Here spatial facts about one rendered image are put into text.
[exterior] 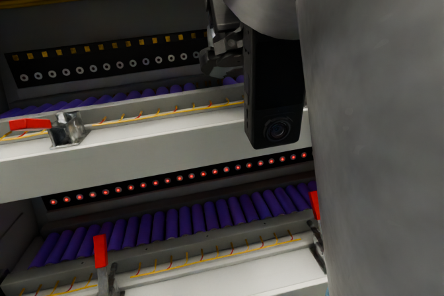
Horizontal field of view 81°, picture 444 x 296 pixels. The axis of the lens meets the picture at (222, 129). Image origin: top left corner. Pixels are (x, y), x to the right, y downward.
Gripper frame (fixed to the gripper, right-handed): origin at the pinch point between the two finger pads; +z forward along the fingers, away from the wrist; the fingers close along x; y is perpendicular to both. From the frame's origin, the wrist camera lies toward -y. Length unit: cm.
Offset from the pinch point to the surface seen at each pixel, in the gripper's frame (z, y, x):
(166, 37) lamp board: 7.1, 8.4, 8.3
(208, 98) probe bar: -3.4, -3.1, 4.2
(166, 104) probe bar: -3.4, -3.1, 9.2
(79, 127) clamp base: -5.6, -4.4, 18.5
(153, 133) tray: -7.4, -6.2, 10.7
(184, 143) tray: -7.6, -7.7, 7.8
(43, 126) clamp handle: -11.5, -4.2, 18.9
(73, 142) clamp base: -7.5, -5.8, 18.6
